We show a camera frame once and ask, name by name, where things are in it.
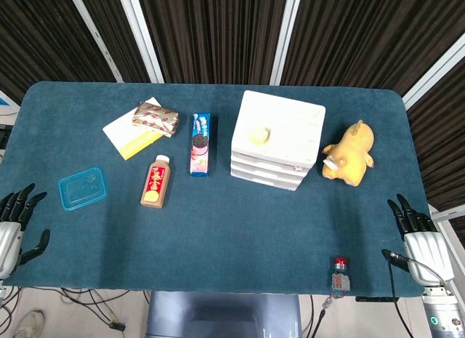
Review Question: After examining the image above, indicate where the slanted white frame post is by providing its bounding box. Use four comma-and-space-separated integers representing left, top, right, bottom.
401, 36, 465, 109

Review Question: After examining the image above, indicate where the button wire with connector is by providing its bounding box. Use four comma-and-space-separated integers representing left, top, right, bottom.
310, 289, 345, 338

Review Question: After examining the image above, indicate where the white metal rack frame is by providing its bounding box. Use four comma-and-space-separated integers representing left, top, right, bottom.
428, 203, 465, 261

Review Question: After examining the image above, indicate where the teal table cloth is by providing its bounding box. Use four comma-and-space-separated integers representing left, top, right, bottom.
0, 80, 433, 299

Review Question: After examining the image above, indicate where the blue clear plastic lid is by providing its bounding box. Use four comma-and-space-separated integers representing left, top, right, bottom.
58, 166, 109, 211

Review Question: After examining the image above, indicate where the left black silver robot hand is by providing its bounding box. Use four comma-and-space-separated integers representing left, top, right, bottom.
0, 182, 51, 280

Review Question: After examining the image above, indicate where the blue white sign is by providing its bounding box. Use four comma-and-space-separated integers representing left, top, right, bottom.
0, 90, 20, 116

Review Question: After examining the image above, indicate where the yellow plush toy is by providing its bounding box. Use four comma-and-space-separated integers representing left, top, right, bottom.
321, 119, 376, 188

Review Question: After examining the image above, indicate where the white plastic drawer cabinet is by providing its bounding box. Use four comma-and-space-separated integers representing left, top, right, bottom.
230, 89, 326, 192

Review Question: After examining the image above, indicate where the white yellow booklet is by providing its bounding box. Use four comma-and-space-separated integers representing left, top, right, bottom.
102, 96, 164, 161

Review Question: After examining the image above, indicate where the gold red snack bag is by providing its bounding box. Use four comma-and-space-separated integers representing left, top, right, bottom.
131, 100, 179, 138

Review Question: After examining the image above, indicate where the wide white frame post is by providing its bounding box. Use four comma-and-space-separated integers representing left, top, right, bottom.
116, 0, 165, 84

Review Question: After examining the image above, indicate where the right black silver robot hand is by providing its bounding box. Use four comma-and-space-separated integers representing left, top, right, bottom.
381, 194, 455, 287

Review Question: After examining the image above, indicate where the blue pink cookie box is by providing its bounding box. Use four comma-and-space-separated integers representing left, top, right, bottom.
189, 113, 211, 178

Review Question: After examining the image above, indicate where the brown milk tea bottle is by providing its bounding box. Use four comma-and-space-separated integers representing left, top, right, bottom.
139, 154, 172, 209

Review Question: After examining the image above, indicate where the red emergency stop button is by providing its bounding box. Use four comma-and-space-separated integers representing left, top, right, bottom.
330, 257, 352, 291

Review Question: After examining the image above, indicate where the white shoe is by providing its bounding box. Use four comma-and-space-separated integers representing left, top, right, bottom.
14, 308, 47, 338

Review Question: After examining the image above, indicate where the thin white frame post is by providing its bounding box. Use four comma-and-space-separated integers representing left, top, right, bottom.
67, 0, 124, 83

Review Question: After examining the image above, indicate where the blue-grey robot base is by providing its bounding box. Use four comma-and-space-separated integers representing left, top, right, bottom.
145, 291, 302, 338

